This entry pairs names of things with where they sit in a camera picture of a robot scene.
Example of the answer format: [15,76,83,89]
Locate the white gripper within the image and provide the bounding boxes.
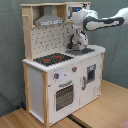
[73,29,88,51]

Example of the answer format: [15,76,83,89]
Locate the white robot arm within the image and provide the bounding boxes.
[72,7,128,51]

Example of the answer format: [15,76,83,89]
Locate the wooden toy kitchen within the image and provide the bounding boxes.
[22,2,105,127]

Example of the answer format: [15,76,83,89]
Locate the black toy faucet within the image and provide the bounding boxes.
[67,34,80,50]

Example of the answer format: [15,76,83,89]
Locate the grey toy sink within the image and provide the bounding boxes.
[65,48,95,56]

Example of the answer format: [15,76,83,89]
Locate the toy dishwasher door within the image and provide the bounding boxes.
[82,65,96,89]

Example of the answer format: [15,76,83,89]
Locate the toy microwave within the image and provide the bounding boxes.
[66,3,90,21]

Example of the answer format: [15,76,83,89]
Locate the black toy stovetop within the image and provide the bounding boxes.
[34,53,71,66]

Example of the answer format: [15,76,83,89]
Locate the grey range hood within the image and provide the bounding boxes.
[35,5,64,27]

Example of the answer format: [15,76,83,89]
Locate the red left oven knob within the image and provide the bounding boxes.
[54,73,60,79]

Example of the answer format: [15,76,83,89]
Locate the toy oven door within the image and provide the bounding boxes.
[55,81,74,111]

